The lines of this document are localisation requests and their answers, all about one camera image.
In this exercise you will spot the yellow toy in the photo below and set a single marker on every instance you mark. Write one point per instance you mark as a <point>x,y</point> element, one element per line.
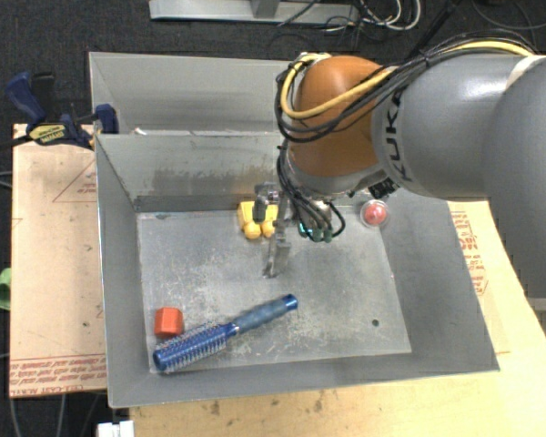
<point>248,219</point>

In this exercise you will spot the black cylinder on white bracket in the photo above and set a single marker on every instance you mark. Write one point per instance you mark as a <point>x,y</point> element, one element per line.
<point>382,188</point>

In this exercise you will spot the grey metal bin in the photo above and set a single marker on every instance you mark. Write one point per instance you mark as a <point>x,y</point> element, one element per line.
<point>200,262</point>

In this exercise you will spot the red ball in clear dome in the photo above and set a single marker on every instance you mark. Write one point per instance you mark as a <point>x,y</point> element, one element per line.
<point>374,213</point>

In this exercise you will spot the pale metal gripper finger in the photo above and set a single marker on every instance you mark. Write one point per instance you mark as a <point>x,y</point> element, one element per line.
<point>269,262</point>
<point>282,254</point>

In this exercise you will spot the brown cardboard board, red print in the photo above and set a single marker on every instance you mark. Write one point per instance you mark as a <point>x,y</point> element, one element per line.
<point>54,253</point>

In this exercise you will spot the blue hairbrush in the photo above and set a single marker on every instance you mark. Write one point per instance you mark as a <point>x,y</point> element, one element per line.
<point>209,340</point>

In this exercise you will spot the orange-red block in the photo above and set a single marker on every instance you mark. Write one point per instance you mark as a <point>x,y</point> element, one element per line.
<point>168,322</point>

